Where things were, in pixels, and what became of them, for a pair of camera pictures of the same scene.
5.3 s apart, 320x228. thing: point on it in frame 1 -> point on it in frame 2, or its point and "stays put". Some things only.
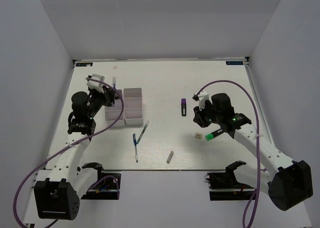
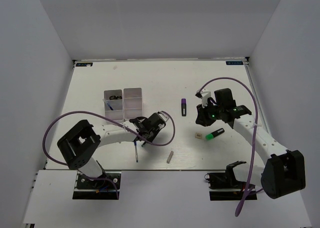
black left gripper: (108, 95) -> (156, 133)
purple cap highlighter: (183, 106) stays put
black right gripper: (199, 115) stays put
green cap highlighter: (210, 136) stays put
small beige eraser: (198, 135) stays put
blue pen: (114, 83) -> (111, 108)
